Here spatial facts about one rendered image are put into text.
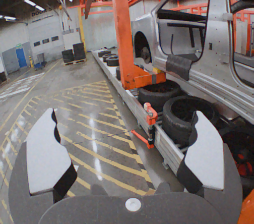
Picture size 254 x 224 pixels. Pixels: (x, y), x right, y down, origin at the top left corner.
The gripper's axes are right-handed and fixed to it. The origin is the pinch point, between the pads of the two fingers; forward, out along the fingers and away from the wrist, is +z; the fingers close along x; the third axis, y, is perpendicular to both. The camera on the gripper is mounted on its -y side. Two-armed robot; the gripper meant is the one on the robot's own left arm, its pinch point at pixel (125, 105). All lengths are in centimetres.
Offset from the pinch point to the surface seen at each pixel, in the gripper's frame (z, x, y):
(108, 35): 1221, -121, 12
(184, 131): 72, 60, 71
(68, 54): 697, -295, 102
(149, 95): 141, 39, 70
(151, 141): 92, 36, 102
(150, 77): 169, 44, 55
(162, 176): 54, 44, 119
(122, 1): 160, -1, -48
